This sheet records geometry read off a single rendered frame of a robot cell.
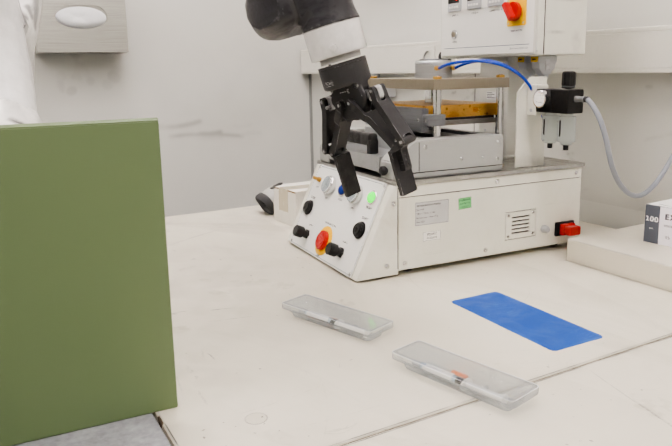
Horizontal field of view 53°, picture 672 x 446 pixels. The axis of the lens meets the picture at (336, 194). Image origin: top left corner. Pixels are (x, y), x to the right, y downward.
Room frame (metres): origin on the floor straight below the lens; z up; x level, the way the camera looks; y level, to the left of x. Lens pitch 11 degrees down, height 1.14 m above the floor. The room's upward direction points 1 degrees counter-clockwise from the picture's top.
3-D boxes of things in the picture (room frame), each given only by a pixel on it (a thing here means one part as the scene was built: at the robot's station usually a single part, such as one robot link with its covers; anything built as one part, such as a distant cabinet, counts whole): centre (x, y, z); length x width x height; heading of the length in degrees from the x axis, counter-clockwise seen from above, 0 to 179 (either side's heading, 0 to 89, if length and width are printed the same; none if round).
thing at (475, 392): (0.76, -0.15, 0.76); 0.18 x 0.06 x 0.02; 42
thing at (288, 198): (1.69, 0.05, 0.80); 0.19 x 0.13 x 0.09; 119
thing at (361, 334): (0.96, 0.00, 0.76); 0.18 x 0.06 x 0.02; 47
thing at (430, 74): (1.42, -0.25, 1.08); 0.31 x 0.24 x 0.13; 25
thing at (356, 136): (1.35, -0.04, 0.99); 0.15 x 0.02 x 0.04; 25
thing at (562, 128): (1.28, -0.42, 1.05); 0.15 x 0.05 x 0.15; 25
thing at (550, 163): (1.44, -0.24, 0.93); 0.46 x 0.35 x 0.01; 115
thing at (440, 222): (1.41, -0.21, 0.84); 0.53 x 0.37 x 0.17; 115
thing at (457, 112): (1.42, -0.21, 1.07); 0.22 x 0.17 x 0.10; 25
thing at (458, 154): (1.27, -0.20, 0.97); 0.26 x 0.05 x 0.07; 115
